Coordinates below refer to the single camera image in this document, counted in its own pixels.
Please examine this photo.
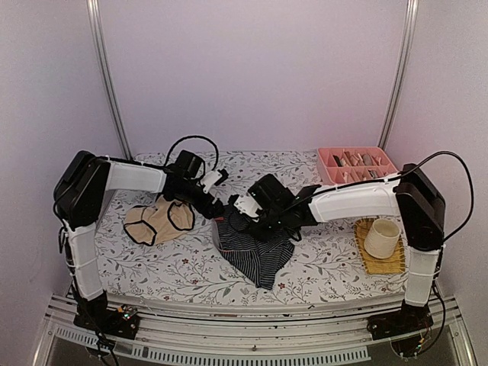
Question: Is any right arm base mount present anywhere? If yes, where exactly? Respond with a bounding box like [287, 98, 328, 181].
[367, 300, 433, 340]

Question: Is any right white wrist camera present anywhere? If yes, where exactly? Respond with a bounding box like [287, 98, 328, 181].
[228, 194, 262, 220]

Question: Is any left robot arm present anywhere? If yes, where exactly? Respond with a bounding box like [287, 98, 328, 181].
[53, 150, 228, 301]

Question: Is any right aluminium frame post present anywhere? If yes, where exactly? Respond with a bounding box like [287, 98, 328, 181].
[377, 0, 419, 150]

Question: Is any floral table cloth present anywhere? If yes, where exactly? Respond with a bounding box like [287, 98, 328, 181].
[74, 150, 435, 307]

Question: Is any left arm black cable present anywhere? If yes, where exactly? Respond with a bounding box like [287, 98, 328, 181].
[164, 133, 220, 180]

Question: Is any beige underwear black trim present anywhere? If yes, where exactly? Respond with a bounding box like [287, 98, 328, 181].
[123, 196, 195, 246]

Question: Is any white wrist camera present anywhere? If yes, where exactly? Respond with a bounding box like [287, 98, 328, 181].
[228, 194, 262, 220]
[200, 169, 229, 194]

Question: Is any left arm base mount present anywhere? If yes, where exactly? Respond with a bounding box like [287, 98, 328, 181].
[74, 297, 140, 340]

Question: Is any front aluminium rail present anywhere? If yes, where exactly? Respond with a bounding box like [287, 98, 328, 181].
[34, 293, 476, 366]

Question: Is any cream ribbed cup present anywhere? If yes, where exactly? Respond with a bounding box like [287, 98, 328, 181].
[364, 219, 400, 259]

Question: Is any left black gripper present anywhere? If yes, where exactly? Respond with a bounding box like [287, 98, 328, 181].
[175, 178, 226, 219]

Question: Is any pink divided organizer tray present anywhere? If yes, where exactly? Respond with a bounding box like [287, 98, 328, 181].
[316, 146, 398, 185]

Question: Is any navy striped underwear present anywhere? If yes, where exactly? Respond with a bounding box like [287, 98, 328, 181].
[212, 205, 295, 291]

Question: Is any yellow woven mat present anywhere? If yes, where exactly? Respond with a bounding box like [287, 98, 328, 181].
[353, 218, 406, 275]

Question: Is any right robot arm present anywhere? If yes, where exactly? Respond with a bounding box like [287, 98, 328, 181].
[235, 164, 445, 332]

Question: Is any left aluminium frame post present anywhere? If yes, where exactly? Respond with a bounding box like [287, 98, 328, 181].
[86, 0, 133, 160]

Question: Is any aluminium frame post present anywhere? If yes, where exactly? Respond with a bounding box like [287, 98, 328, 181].
[377, 0, 419, 150]
[86, 0, 133, 160]

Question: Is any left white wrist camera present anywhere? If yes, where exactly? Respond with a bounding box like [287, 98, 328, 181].
[200, 169, 229, 194]

